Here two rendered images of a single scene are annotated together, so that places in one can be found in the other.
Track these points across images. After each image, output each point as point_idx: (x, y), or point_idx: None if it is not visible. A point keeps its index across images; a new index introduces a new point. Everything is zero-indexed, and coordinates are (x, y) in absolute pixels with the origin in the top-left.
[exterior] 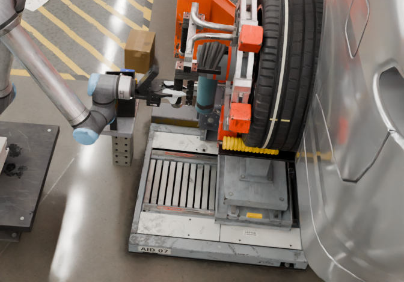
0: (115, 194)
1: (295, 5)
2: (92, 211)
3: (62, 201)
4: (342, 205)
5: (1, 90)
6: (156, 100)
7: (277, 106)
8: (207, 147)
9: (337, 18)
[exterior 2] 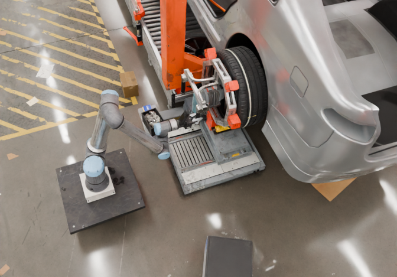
0: (161, 169)
1: (244, 62)
2: (155, 182)
3: (137, 183)
4: (311, 155)
5: (104, 146)
6: (189, 125)
7: (250, 111)
8: (193, 127)
9: (280, 75)
